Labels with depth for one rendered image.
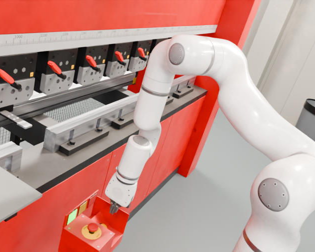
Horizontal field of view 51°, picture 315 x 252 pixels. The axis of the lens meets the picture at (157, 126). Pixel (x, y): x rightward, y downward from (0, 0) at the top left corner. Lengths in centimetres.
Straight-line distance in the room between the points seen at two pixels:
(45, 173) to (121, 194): 32
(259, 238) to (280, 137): 23
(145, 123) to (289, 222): 54
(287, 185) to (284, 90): 474
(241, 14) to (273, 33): 237
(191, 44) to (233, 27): 198
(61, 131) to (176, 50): 77
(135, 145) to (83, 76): 42
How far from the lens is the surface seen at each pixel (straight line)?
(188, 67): 82
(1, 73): 103
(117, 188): 122
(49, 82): 124
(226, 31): 280
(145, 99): 102
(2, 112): 147
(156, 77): 99
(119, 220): 139
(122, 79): 228
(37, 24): 112
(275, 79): 539
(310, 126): 469
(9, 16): 104
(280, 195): 68
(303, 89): 534
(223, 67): 89
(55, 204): 146
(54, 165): 141
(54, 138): 144
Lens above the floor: 169
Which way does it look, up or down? 25 degrees down
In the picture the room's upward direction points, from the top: 18 degrees clockwise
